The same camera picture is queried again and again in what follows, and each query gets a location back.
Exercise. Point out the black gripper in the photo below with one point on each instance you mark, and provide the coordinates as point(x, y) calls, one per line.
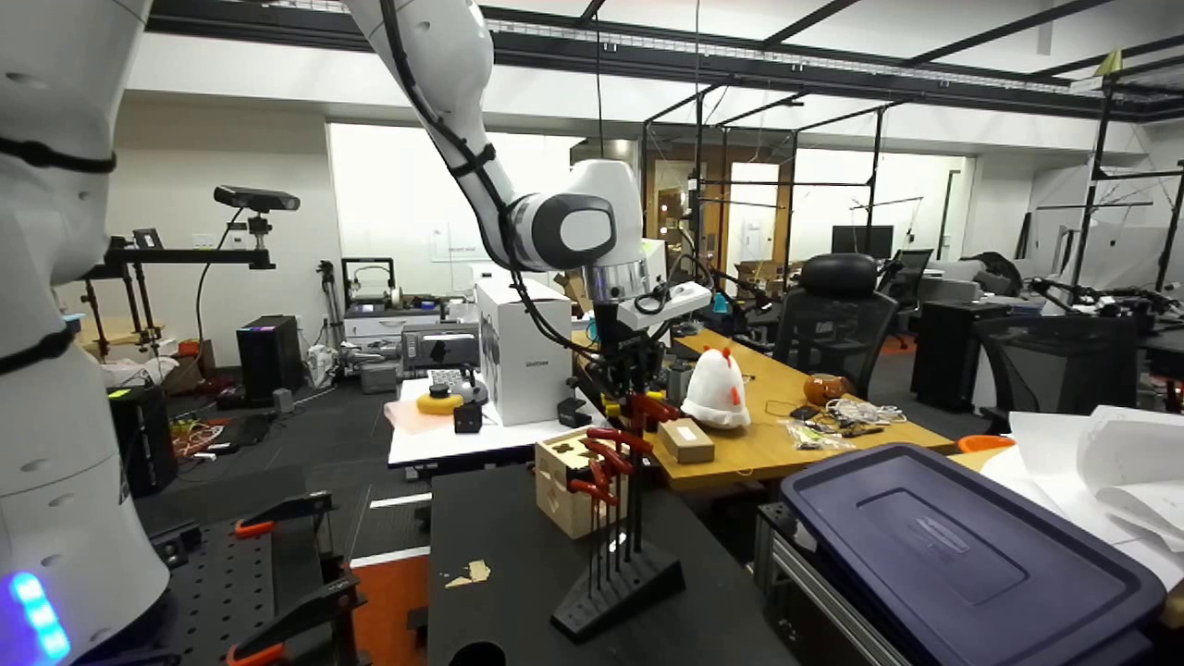
point(630, 337)

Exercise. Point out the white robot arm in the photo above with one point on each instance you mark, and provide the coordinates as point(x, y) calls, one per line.
point(75, 308)

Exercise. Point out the small tan box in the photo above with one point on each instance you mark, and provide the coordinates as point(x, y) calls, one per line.
point(686, 441)

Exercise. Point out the white cone-shaped bag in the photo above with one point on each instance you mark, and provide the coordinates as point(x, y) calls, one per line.
point(713, 393)

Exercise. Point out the white computer case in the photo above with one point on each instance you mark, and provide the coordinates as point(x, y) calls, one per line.
point(518, 357)

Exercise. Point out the wooden shape sorter box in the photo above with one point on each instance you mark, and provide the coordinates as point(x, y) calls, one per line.
point(555, 495)

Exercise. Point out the wooden office desk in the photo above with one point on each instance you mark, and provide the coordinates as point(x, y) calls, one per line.
point(763, 453)

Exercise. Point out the brown ball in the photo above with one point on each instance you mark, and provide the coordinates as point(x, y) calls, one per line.
point(827, 389)

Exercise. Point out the yellow tape roll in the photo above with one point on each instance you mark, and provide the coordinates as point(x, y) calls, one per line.
point(438, 404)

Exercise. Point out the grey desktop device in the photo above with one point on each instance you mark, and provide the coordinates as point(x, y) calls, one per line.
point(440, 347)

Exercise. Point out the black office chair with headrest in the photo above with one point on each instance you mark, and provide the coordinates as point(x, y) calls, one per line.
point(832, 321)

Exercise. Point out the black hex key stand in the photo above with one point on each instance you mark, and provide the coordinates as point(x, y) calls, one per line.
point(623, 597)

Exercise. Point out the small white table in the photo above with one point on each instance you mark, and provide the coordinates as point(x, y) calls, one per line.
point(427, 441)

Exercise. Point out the crumpled foil wrappers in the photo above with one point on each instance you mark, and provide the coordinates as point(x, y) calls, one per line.
point(851, 420)

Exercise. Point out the small wooden shape piece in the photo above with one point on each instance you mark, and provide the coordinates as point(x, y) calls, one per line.
point(468, 574)

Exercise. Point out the dark computer monitor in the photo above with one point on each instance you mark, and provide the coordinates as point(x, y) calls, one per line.
point(864, 243)

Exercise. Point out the black cabinet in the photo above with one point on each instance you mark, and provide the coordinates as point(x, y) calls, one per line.
point(947, 357)

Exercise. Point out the orange bowl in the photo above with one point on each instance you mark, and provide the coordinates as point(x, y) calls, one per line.
point(984, 441)

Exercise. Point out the black computer tower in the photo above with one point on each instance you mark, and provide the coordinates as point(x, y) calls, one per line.
point(267, 357)

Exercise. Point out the black clamp with orange grip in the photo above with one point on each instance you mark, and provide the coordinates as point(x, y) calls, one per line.
point(302, 615)
point(290, 512)

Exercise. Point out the navy plastic tote lid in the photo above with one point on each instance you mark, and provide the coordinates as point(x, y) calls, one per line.
point(964, 555)

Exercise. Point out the black mesh office chair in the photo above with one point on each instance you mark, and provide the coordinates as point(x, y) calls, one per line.
point(1060, 364)

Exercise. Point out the black perforated breadboard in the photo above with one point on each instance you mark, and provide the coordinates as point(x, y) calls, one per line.
point(208, 592)

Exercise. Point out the white paper sheets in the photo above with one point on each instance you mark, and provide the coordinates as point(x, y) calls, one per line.
point(1112, 474)

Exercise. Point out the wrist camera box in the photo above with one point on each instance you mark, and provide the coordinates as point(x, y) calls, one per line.
point(671, 300)

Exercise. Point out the small black mount block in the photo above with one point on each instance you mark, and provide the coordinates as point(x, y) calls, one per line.
point(468, 411)

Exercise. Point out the black frame 3D printer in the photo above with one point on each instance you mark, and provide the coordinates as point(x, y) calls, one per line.
point(367, 284)

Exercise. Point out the black camera on stand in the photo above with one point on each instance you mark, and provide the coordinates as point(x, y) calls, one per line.
point(258, 197)

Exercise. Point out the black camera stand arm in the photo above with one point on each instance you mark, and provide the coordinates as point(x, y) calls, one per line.
point(187, 257)

